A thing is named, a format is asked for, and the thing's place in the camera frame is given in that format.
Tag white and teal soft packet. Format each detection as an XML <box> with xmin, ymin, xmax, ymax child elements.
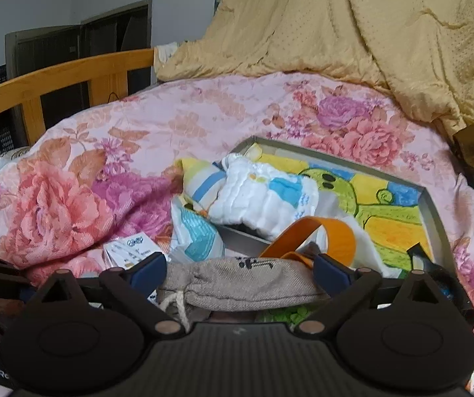
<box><xmin>168</xmin><ymin>196</ymin><xmax>226</xmax><ymax>263</ymax></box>

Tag orange band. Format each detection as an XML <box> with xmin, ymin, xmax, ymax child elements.
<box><xmin>260</xmin><ymin>216</ymin><xmax>357</xmax><ymax>269</ymax></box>

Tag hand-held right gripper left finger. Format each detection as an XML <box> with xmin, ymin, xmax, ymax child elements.
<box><xmin>24</xmin><ymin>252</ymin><xmax>184</xmax><ymax>336</ymax></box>

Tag yellow dotted blanket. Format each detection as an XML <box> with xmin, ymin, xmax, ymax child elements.
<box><xmin>154</xmin><ymin>0</ymin><xmax>474</xmax><ymax>137</ymax></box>

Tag wooden bed rail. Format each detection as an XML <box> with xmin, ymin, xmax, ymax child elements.
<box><xmin>0</xmin><ymin>47</ymin><xmax>157</xmax><ymax>162</ymax></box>

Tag small white box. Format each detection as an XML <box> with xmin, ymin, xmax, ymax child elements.
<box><xmin>102</xmin><ymin>236</ymin><xmax>167</xmax><ymax>274</ymax></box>

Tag grey tray with cartoon print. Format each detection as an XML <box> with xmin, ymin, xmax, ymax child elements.
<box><xmin>212</xmin><ymin>135</ymin><xmax>457</xmax><ymax>282</ymax></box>

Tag white quilted cloth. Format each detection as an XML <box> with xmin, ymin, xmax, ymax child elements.
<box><xmin>208</xmin><ymin>153</ymin><xmax>320</xmax><ymax>243</ymax></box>

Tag pink floral bedsheet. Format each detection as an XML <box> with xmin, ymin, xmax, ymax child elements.
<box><xmin>0</xmin><ymin>71</ymin><xmax>474</xmax><ymax>340</ymax></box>

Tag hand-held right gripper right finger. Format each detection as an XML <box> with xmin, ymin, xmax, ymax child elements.
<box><xmin>293</xmin><ymin>253</ymin><xmax>455</xmax><ymax>337</ymax></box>

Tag grey drawstring pouch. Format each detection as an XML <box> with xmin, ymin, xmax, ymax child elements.
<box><xmin>154</xmin><ymin>256</ymin><xmax>331</xmax><ymax>333</ymax></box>

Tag small white cloth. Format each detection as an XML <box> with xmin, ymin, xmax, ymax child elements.
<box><xmin>153</xmin><ymin>41</ymin><xmax>180</xmax><ymax>75</ymax></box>

